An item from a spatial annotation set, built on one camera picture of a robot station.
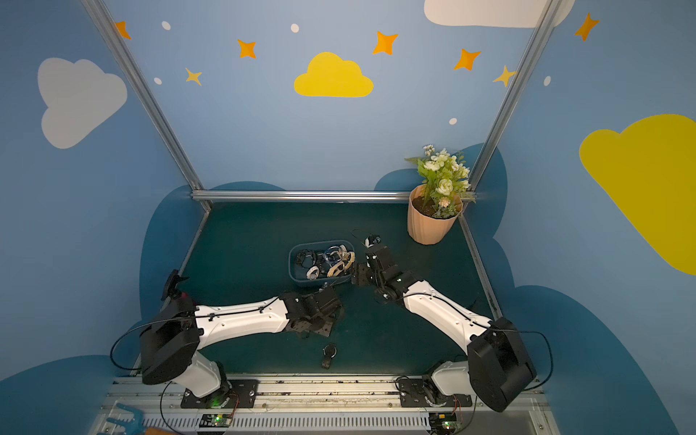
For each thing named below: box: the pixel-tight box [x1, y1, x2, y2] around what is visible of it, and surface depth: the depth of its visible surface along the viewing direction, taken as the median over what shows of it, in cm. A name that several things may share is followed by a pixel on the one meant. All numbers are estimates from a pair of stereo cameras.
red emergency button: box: [160, 269, 190, 301], surface depth 80 cm
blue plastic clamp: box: [106, 402, 146, 435], surface depth 72 cm
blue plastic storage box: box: [288, 240, 356, 287], surface depth 100 cm
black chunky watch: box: [295, 249, 317, 268], surface depth 103 cm
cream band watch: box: [327, 251, 357, 278], surface depth 98 cm
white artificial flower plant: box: [404, 144, 476, 220], surface depth 96 cm
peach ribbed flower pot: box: [406, 183, 464, 246], surface depth 103 cm
